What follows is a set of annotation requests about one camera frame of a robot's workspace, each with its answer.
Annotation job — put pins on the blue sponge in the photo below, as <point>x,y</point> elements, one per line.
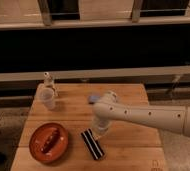
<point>93,99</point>

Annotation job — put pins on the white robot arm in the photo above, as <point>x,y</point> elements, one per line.
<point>175,119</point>

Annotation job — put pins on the hot dog sausage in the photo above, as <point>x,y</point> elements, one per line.
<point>51,140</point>

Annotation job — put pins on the clear plastic cup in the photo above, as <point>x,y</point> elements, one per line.
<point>47,97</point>

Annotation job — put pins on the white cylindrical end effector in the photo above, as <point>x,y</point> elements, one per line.
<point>99,126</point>

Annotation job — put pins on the orange plate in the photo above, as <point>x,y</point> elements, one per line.
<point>38,139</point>

